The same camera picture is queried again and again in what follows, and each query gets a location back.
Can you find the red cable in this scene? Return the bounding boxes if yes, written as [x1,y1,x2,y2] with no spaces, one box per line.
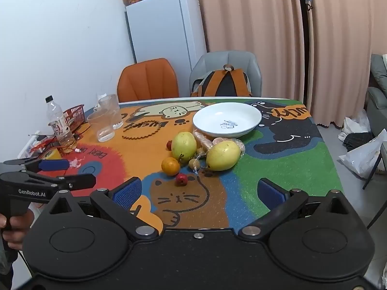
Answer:
[30,135,80,155]

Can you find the black clothes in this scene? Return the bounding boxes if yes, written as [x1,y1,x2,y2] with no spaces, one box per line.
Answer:
[343,131,375,152]

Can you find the grey chair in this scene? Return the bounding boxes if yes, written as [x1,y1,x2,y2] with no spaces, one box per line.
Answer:
[189,51,262,98]

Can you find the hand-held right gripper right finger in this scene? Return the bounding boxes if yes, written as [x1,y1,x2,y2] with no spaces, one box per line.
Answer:
[238,178,353,241]

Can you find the white power strip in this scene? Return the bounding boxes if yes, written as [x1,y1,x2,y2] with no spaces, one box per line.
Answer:
[18,133,46,159]

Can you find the person's left hand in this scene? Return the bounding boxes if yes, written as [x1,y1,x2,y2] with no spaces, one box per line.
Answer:
[0,209,36,251]

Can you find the orange and black backpack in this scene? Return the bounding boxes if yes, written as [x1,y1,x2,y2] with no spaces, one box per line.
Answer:
[191,64,252,97]

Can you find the orange tangerine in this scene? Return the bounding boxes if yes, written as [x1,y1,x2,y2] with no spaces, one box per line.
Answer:
[161,157,181,176]

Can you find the clear plastic cup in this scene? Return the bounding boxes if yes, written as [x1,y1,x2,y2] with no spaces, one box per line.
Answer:
[87,109,116,143]
[98,94,124,130]

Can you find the white plate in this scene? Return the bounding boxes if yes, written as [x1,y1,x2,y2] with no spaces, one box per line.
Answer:
[193,102,262,138]

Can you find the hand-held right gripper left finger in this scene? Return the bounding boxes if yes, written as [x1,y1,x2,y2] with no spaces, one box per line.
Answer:
[45,178,160,241]

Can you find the clear plastic bottle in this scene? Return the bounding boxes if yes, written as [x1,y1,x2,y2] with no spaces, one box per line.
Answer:
[45,95,76,153]

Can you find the orange chair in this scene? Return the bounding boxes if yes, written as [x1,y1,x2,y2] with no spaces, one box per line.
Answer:
[117,58,179,102]

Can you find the red plastic basket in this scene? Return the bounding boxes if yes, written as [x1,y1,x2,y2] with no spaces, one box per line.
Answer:
[63,104,85,132]

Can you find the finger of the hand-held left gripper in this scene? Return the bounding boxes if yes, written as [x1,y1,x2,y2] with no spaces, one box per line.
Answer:
[3,158,72,173]
[21,171,97,191]

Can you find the white refrigerator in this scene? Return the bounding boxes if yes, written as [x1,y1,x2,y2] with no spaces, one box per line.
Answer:
[125,0,208,73]

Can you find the grey sofa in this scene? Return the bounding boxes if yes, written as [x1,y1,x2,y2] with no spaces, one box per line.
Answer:
[366,54,387,137]

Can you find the green pear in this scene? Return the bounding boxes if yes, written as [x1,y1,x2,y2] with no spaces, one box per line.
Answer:
[171,132,198,164]

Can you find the pink curtain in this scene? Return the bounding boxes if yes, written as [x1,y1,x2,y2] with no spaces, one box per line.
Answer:
[308,0,387,127]
[178,0,306,107]

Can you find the printed cat table mat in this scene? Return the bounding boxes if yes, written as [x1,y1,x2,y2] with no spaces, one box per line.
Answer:
[18,97,344,233]

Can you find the plastic-wrapped pomelo segment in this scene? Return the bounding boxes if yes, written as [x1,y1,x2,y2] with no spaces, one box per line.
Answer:
[193,129,216,152]
[212,137,245,158]

